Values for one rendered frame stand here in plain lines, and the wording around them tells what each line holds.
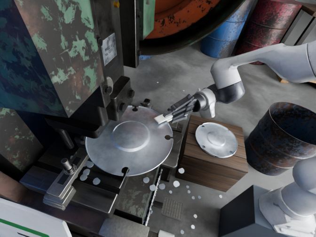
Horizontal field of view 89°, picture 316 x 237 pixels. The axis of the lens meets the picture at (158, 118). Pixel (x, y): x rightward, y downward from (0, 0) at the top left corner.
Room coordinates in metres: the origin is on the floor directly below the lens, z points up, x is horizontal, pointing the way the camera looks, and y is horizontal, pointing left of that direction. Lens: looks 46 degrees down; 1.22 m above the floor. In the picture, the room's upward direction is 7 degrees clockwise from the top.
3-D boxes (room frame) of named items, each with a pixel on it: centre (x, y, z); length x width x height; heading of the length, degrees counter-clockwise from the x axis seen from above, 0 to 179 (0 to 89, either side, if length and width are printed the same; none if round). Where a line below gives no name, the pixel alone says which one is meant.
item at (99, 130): (0.35, 0.21, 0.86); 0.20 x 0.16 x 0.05; 169
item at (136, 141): (0.33, 0.08, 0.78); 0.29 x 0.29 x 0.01
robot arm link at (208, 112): (0.56, -0.20, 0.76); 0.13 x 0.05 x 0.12; 42
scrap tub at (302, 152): (0.86, -1.00, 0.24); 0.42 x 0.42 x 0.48
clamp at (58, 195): (0.19, 0.24, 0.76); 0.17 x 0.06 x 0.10; 169
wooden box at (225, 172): (0.70, -0.42, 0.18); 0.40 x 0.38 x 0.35; 80
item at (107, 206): (0.35, 0.21, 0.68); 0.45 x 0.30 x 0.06; 169
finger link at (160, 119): (0.42, -0.02, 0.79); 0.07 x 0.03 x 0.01; 132
